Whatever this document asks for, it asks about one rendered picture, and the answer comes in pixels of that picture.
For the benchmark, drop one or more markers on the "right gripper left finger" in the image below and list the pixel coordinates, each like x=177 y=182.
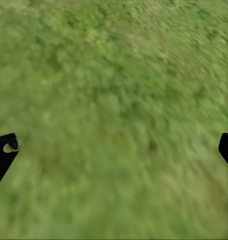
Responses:
x=9 y=148

